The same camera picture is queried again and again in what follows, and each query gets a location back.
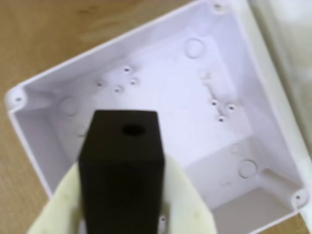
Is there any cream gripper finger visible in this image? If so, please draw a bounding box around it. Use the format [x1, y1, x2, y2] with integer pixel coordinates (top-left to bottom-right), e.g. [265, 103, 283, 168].
[26, 165, 86, 234]
[162, 154, 218, 234]

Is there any black rectangular block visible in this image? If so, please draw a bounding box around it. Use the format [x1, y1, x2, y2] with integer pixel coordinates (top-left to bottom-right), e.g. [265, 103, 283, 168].
[78, 109, 167, 234]

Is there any white plastic box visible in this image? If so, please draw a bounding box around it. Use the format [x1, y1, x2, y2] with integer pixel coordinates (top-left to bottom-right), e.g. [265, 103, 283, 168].
[4, 0, 312, 234]

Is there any brown cardboard sheet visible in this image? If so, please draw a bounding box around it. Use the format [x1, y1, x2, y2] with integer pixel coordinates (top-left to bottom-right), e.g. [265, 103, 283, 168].
[0, 0, 312, 234]

